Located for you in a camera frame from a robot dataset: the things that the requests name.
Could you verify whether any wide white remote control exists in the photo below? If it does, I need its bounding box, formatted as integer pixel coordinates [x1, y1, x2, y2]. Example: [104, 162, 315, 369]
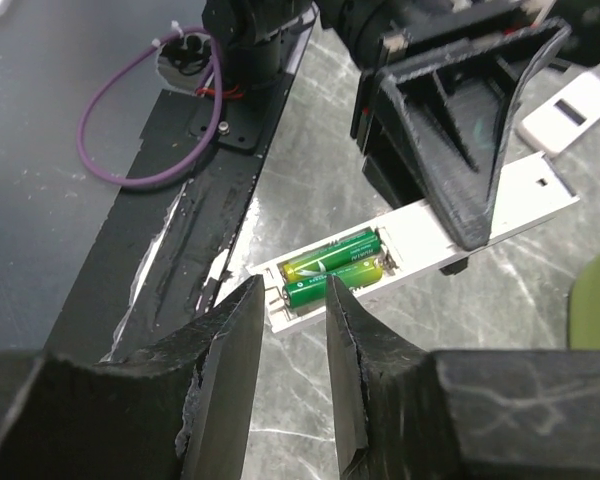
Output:
[516, 71, 600, 158]

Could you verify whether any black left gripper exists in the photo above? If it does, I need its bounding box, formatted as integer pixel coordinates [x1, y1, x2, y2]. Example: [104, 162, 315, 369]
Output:
[316, 1, 600, 250]

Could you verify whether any slim white remote control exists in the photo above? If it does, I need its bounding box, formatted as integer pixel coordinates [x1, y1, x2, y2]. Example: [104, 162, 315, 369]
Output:
[248, 152, 579, 335]

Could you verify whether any green plastic bowl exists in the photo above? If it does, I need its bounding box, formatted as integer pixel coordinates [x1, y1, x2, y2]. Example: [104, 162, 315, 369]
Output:
[568, 253, 600, 350]

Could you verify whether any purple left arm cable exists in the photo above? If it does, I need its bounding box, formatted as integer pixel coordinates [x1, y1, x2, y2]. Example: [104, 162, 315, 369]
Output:
[77, 24, 226, 190]

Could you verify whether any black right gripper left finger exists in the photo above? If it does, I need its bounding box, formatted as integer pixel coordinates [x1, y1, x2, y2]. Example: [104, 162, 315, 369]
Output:
[0, 275, 264, 479]

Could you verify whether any green AA battery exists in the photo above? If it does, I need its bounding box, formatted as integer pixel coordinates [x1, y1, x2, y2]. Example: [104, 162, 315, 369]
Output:
[281, 229, 381, 282]
[282, 256, 385, 314]

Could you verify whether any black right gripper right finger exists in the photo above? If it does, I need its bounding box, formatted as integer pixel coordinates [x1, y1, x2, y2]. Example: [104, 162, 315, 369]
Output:
[325, 276, 600, 479]

